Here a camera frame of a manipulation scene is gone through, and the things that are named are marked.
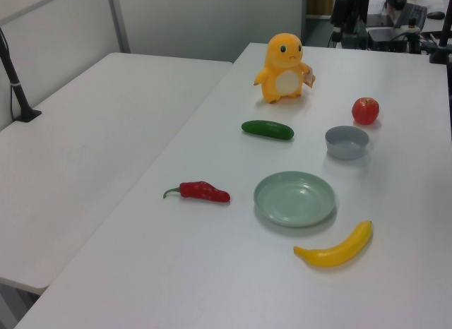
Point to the red chili pepper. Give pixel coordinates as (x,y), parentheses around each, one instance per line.
(203,192)

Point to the yellow wooden cabinet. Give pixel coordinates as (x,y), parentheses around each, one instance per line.
(319,2)

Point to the red apple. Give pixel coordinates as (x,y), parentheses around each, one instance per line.
(365,112)

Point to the black camera stand pole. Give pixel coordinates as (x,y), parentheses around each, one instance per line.
(441,50)
(16,85)

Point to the paper tag on plush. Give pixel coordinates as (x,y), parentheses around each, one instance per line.
(309,76)

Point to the grey bowl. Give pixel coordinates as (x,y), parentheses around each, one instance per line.
(346,147)

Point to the grey partition post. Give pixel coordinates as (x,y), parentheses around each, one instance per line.
(118,22)

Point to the black keyboard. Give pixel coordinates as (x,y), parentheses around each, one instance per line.
(413,15)

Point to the black equipment box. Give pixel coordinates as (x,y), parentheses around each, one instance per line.
(388,39)

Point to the light green plate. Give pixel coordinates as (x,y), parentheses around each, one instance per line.
(295,198)

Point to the black computer mouse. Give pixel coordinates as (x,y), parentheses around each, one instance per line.
(435,15)

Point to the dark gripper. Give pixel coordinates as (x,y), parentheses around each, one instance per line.
(356,6)

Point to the orange plush toy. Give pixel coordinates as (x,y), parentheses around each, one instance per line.
(282,60)

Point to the yellow banana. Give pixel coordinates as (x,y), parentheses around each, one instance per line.
(335,254)

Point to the green cucumber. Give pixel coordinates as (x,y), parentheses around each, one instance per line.
(268,130)

